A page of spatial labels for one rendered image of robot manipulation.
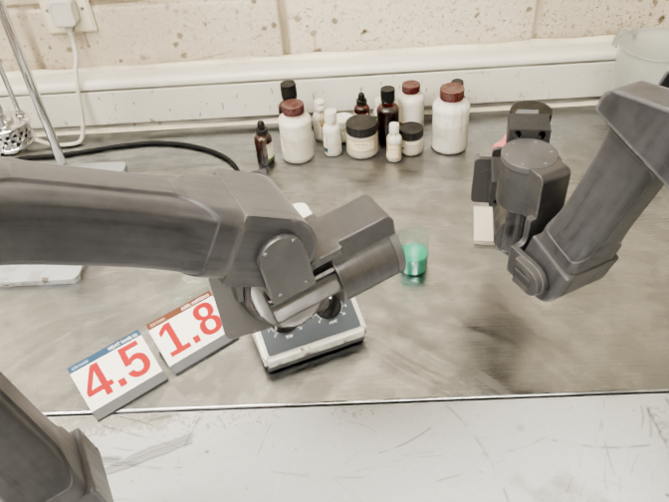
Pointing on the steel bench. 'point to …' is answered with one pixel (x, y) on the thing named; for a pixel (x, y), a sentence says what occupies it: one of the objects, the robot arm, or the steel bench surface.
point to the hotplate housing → (311, 346)
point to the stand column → (31, 84)
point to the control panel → (311, 331)
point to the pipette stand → (483, 225)
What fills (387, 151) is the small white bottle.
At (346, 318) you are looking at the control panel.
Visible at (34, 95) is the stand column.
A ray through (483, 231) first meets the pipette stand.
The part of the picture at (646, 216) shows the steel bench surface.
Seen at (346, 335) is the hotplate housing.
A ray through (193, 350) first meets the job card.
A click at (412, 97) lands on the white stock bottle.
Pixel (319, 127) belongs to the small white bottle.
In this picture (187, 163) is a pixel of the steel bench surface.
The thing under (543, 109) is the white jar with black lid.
